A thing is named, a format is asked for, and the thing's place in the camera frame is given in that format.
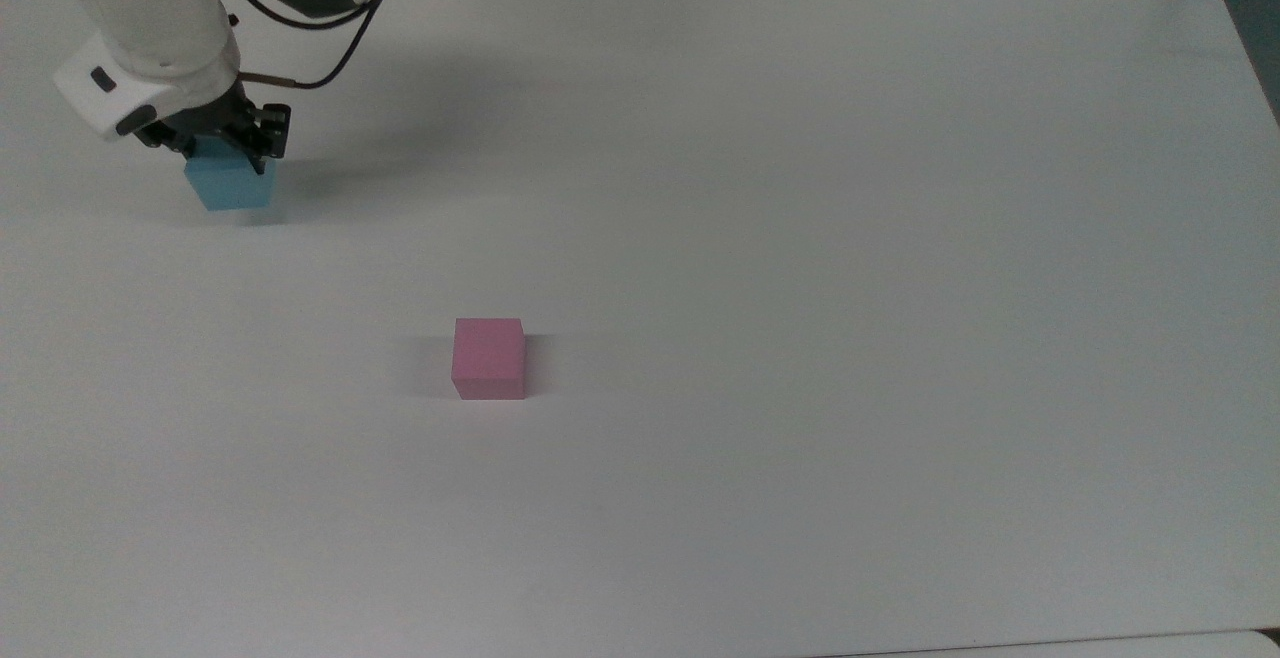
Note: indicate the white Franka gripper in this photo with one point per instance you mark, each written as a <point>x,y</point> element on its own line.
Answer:
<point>150,93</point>

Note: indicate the blue cube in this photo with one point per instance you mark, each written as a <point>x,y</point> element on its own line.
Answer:
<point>235,188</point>

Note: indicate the pink cube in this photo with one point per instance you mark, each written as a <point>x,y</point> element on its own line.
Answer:
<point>489,360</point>

